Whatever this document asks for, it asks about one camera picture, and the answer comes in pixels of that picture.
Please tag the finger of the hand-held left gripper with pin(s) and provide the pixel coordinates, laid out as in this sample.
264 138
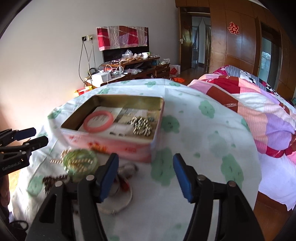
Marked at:
38 142
24 133

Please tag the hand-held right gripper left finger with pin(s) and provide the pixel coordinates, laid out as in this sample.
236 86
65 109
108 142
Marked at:
109 177

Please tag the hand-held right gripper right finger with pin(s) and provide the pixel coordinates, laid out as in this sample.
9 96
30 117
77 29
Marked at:
182 179

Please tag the large silver bangle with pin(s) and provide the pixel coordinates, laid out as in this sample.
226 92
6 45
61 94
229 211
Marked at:
128 200

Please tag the pink rectangular tin box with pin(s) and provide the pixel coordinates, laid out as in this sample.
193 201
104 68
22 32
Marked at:
129 150

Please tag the green jade bangle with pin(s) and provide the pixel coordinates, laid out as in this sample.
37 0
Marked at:
69 170

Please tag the pink bangle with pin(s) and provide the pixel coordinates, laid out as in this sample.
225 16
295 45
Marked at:
86 125

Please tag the white cardboard box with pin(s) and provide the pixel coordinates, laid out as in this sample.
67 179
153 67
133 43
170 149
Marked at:
100 78

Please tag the orange plastic bag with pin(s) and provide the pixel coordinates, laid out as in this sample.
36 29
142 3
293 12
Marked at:
178 80

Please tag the pink patchwork quilt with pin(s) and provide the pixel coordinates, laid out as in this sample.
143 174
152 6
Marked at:
259 109

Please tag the wooden television cabinet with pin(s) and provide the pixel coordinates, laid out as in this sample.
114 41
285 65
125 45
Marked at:
143 69

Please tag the black television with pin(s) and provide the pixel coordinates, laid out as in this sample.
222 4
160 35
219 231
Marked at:
115 54

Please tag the clear plastic bag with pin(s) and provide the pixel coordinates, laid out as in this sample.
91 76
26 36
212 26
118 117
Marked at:
127 55

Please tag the white mug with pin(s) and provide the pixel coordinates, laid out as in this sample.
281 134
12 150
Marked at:
145 55

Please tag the red patchwork cloth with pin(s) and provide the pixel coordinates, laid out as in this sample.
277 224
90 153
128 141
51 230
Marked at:
122 37

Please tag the wooden wardrobe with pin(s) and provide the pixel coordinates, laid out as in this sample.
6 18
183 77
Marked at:
245 51

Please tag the wooden door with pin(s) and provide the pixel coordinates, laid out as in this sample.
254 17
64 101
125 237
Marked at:
185 34

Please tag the wall power socket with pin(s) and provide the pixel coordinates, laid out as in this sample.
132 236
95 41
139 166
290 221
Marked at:
87 37

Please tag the red paper wall decoration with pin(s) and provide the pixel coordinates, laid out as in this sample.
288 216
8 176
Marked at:
233 28

